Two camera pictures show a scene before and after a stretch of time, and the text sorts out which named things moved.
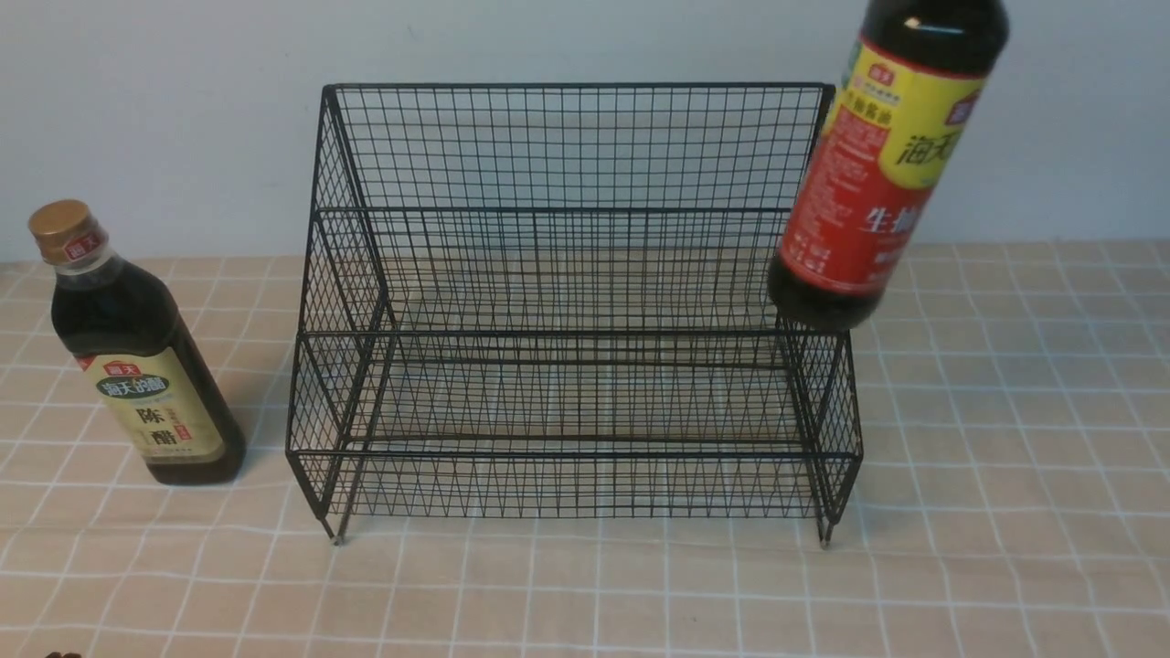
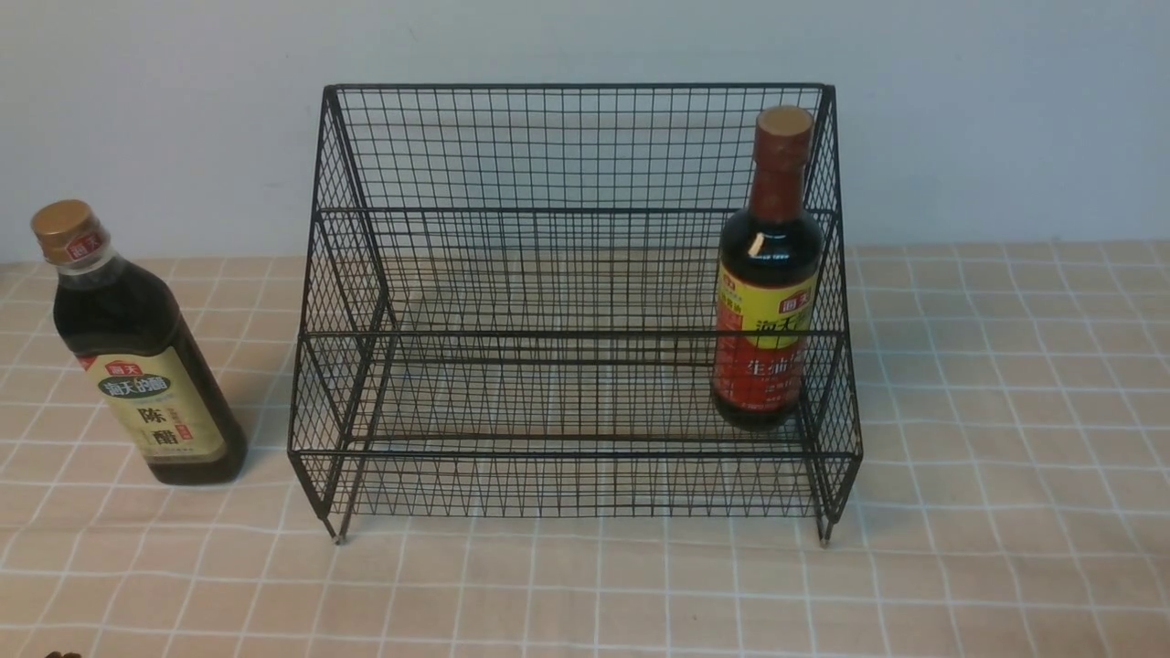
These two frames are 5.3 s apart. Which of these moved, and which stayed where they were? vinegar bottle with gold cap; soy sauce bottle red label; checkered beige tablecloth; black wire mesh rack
Moved: soy sauce bottle red label
Stayed: black wire mesh rack; vinegar bottle with gold cap; checkered beige tablecloth
